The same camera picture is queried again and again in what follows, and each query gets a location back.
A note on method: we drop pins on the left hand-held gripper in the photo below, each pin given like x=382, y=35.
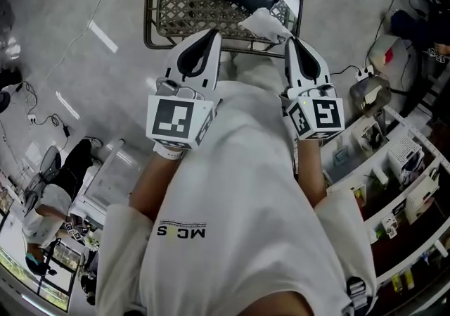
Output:
x=172, y=117

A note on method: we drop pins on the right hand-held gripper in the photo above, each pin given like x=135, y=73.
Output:
x=325, y=115

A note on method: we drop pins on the white paper item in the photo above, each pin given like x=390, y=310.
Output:
x=263, y=22

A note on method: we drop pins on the person's right forearm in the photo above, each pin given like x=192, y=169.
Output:
x=311, y=170

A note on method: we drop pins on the person's left forearm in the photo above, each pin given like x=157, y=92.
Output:
x=153, y=184

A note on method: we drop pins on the white perforated box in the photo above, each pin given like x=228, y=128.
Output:
x=404, y=152

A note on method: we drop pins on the person's light trouser leg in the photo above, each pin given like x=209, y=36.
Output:
x=253, y=68

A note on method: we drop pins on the brown lattice wicker table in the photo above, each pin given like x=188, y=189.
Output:
x=175, y=5

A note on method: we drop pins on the white power strip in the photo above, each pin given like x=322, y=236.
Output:
x=365, y=73

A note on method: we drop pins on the grey bag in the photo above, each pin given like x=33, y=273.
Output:
x=369, y=94

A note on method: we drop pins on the white bag with pink patch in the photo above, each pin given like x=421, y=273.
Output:
x=390, y=50

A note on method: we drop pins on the white wrist band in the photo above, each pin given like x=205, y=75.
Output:
x=168, y=152

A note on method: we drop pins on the white shelf unit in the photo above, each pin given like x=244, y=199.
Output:
x=383, y=167

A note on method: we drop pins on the person's white shirt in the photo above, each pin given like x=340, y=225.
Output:
x=239, y=202

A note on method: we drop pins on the small white power socket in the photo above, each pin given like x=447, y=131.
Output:
x=32, y=119

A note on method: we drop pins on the yellow bottle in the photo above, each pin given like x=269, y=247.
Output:
x=409, y=278
x=396, y=282

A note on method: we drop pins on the white frame table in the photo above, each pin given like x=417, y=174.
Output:
x=105, y=181

